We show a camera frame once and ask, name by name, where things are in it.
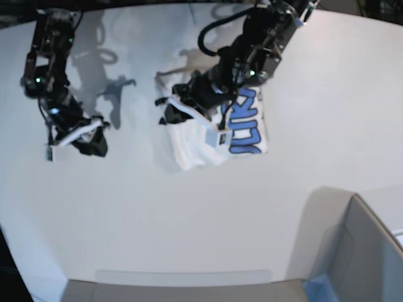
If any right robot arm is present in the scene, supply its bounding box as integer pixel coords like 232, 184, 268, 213
20, 8, 110, 161

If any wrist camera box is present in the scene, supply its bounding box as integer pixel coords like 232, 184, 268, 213
205, 128, 232, 148
46, 145, 65, 162

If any white printed t-shirt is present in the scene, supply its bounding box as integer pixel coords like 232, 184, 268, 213
155, 72, 268, 171

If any grey cardboard box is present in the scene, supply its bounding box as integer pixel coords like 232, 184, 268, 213
302, 194, 402, 301

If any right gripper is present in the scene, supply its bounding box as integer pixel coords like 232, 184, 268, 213
43, 99, 110, 157

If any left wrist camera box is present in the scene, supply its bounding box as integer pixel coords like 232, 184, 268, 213
205, 128, 232, 148

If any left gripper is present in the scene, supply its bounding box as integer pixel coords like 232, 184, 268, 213
154, 74, 235, 135

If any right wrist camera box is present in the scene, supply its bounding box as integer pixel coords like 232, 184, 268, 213
46, 145, 65, 162

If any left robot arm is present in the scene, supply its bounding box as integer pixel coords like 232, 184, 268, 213
155, 1, 318, 146

